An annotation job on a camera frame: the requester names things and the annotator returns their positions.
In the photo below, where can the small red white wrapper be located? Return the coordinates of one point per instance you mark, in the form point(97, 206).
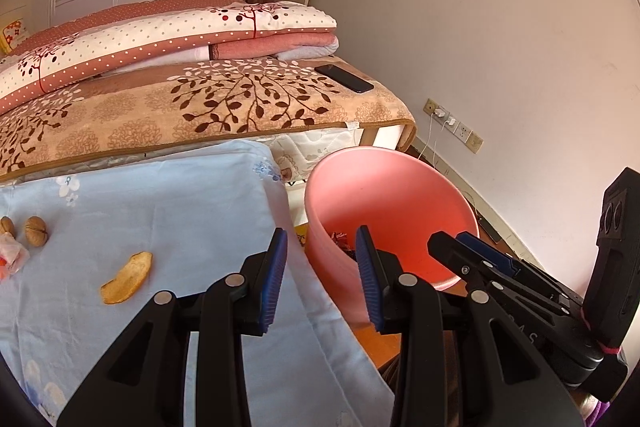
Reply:
point(342, 240)

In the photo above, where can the folded red dotted quilt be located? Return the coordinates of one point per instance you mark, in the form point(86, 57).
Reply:
point(150, 34)

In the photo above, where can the pink plastic bin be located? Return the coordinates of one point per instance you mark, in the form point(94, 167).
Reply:
point(390, 197)

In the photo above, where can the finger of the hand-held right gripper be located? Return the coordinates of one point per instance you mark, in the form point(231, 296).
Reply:
point(485, 249)
point(467, 267)

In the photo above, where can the light blue floral cloth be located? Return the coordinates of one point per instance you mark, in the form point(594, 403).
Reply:
point(175, 217)

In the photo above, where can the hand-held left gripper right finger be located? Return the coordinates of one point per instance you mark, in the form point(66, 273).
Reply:
point(367, 277)

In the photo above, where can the brown leaf-print blanket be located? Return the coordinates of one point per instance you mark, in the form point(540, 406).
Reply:
point(150, 117)

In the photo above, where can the black smartphone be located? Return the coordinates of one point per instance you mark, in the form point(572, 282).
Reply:
point(345, 78)

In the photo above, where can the yellow red floral pillow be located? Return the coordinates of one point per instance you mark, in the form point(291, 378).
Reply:
point(12, 34)

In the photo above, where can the folded pink white blanket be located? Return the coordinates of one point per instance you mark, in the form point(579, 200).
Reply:
point(280, 47)

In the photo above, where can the orange peel piece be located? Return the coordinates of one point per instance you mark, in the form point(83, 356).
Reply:
point(127, 277)

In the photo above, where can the walnut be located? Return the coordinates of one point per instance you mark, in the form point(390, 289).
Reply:
point(36, 231)
point(6, 227)

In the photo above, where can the wall socket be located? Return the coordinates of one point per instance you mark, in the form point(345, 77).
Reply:
point(471, 138)
point(431, 107)

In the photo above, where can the white charger plug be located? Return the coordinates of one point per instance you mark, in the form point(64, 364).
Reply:
point(445, 117)

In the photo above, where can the clear and orange plastic wrapper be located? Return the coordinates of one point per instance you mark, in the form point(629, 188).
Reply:
point(11, 257)

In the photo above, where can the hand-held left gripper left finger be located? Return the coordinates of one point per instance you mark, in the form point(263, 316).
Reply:
point(274, 277)

